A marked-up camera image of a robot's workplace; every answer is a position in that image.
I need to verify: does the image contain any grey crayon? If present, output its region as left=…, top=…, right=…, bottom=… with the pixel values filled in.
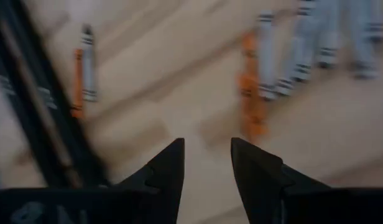
left=367, top=0, right=383, bottom=43
left=275, top=0, right=318, bottom=97
left=315, top=0, right=340, bottom=69
left=80, top=23, right=99, bottom=103
left=255, top=11, right=278, bottom=100
left=346, top=0, right=381, bottom=80

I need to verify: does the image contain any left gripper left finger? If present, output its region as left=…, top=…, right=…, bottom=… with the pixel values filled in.
left=0, top=138, right=185, bottom=224

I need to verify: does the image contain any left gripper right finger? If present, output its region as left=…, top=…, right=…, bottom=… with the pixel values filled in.
left=231, top=138, right=383, bottom=224

